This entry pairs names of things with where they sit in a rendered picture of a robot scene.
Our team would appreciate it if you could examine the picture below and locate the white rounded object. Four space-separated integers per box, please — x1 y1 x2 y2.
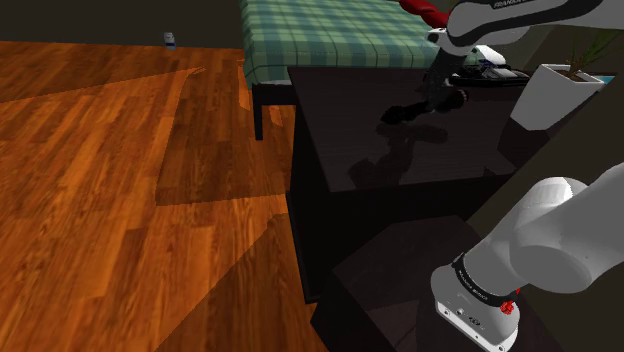
469 44 508 68

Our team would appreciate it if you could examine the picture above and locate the red cushion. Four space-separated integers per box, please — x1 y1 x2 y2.
399 0 453 28

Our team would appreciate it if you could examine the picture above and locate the black flat device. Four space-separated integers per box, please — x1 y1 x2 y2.
448 66 532 89

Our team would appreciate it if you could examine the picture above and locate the black long object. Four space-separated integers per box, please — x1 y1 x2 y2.
379 89 470 126

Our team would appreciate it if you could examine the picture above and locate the white planter with green plant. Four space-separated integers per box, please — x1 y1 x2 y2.
496 28 624 169

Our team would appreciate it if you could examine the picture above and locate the green plaid bed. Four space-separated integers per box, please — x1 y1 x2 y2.
238 0 481 143

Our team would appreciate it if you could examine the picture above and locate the dark low table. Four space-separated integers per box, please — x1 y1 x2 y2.
286 65 534 304

